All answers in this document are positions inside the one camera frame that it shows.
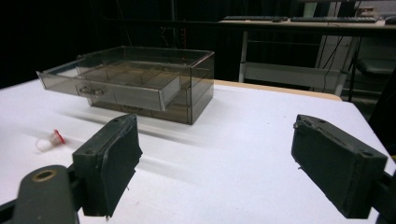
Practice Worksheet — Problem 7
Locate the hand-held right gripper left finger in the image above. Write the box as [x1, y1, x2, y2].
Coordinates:
[72, 113, 144, 218]

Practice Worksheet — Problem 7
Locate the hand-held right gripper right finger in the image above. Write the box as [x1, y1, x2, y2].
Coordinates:
[290, 114, 389, 219]

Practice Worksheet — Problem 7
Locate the small white bottle red cap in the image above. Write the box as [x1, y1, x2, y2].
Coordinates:
[35, 129, 66, 153]

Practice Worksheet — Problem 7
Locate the smoky clear acrylic drawer cabinet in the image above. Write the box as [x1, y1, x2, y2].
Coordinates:
[76, 45, 216, 126]

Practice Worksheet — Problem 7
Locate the white metal desk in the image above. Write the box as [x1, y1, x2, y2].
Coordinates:
[219, 18, 396, 97]

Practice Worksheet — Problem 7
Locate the black chair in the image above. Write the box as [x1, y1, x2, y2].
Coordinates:
[347, 36, 396, 103]

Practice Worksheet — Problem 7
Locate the black keyboard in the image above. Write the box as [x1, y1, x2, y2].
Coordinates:
[222, 15, 290, 22]
[290, 16, 378, 24]

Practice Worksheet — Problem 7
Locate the black cable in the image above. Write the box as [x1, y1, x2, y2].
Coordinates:
[316, 35, 345, 92]

